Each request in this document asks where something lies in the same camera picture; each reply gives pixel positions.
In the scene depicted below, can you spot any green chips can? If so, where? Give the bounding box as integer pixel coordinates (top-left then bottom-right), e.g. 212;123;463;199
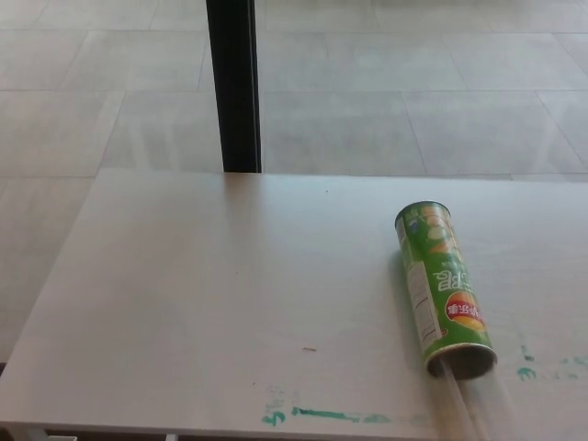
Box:
392;200;499;380

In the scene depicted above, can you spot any black vertical pillar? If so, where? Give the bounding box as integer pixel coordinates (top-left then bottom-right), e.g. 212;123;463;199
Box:
205;0;264;175

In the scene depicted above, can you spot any clear plastic chips tray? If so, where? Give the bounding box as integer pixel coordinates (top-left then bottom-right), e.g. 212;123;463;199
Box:
433;352;526;441

